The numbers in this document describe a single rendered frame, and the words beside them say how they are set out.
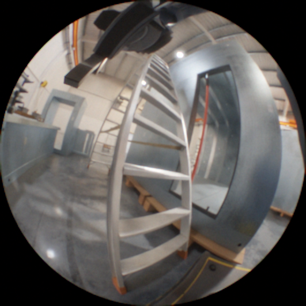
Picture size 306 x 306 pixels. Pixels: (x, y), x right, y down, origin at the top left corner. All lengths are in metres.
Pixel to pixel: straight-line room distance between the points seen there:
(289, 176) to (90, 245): 5.09
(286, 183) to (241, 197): 4.03
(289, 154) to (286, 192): 1.36
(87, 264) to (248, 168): 1.18
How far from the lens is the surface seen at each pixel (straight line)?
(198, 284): 0.43
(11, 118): 1.16
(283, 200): 4.73
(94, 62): 0.19
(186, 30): 7.68
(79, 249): 0.77
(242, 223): 0.85
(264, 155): 0.83
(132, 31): 0.20
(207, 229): 0.92
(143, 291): 0.72
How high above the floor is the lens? 0.70
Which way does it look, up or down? 1 degrees up
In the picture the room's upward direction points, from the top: 17 degrees clockwise
